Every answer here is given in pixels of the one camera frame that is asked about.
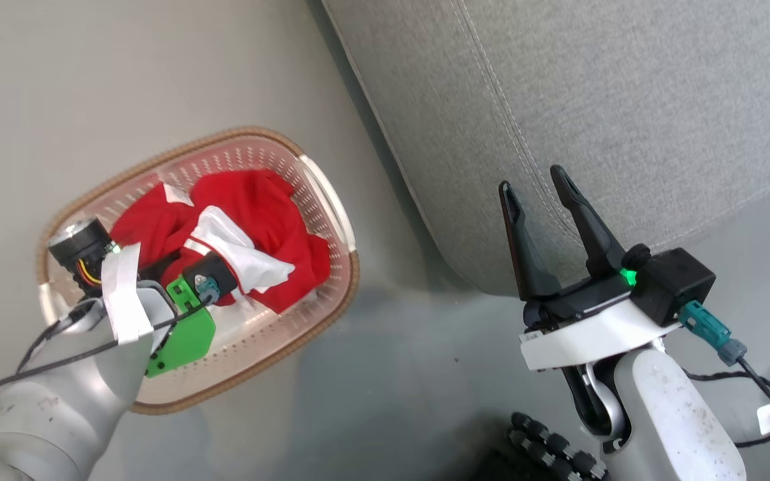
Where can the white tape strip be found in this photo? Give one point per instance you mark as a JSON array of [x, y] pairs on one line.
[[123, 297]]

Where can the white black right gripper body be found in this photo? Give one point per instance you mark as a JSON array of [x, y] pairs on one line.
[[592, 334]]

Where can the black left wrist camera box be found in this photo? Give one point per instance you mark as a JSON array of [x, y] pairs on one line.
[[214, 270]]

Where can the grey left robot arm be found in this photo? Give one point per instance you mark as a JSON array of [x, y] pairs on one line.
[[57, 414]]

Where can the grey fabric sofa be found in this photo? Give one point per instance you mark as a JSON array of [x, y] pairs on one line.
[[625, 100]]

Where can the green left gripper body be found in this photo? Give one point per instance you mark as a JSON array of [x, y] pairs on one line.
[[188, 337]]

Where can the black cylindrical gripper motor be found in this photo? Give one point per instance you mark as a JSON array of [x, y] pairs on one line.
[[81, 244]]

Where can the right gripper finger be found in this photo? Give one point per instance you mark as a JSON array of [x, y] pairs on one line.
[[525, 260], [592, 234]]

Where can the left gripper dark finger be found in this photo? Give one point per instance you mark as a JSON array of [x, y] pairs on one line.
[[160, 265]]

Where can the pink perforated laundry basket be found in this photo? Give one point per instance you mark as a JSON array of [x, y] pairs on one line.
[[278, 334]]

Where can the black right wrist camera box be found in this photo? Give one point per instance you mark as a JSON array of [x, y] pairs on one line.
[[672, 280]]

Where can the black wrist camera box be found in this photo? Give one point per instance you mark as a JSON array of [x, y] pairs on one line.
[[214, 270], [672, 280]]

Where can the red and white garment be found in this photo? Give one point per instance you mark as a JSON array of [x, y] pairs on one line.
[[258, 207]]

